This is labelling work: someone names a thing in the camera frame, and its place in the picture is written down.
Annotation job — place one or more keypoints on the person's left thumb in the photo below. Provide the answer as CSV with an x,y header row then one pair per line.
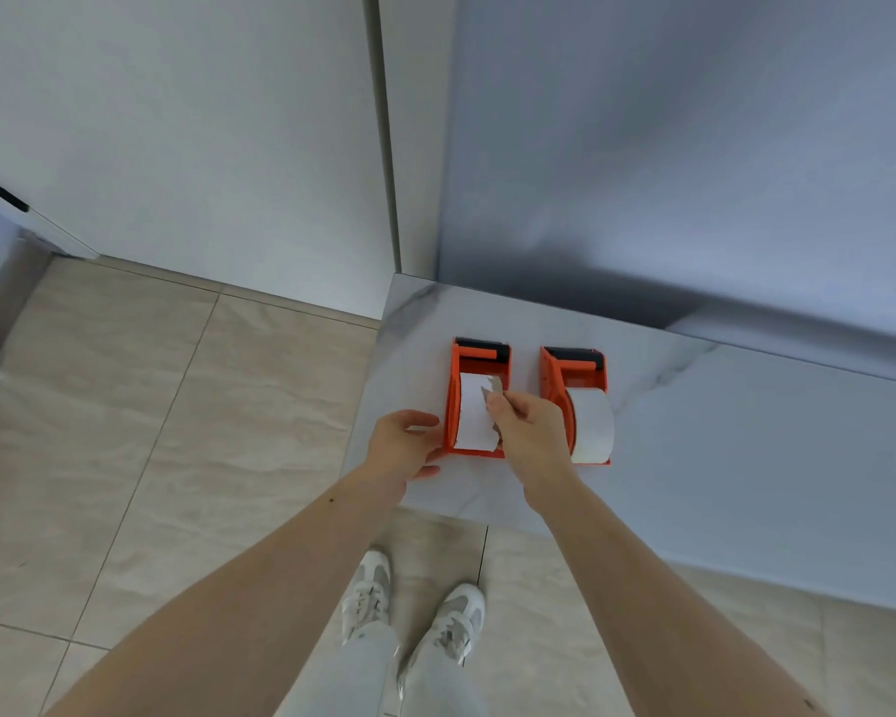
x,y
433,462

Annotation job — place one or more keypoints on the person's left forearm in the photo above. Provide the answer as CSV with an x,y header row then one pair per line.
x,y
254,604

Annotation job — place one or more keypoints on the white grey right shoe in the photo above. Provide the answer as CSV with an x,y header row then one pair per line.
x,y
452,623

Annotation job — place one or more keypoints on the orange tape dispenser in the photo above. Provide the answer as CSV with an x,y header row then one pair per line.
x,y
452,410
556,380

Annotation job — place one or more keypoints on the person's right thumb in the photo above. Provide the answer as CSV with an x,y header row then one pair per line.
x,y
497,407

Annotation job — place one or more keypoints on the white grey left shoe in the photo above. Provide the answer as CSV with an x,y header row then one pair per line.
x,y
368,593

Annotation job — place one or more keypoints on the person's right forearm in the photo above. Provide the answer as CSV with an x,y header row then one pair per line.
x,y
642,604

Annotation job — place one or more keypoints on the person's right hand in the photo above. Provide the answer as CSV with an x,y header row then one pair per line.
x,y
537,440

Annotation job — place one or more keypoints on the white grey shoe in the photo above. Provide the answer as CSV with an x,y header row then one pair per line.
x,y
368,593
452,623

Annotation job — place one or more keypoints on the white panel with black strip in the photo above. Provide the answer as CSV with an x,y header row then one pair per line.
x,y
15,205

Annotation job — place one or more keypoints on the light grey trousers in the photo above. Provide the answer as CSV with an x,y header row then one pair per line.
x,y
358,675

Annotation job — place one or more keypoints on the person's left hand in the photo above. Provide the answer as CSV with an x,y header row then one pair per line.
x,y
392,455

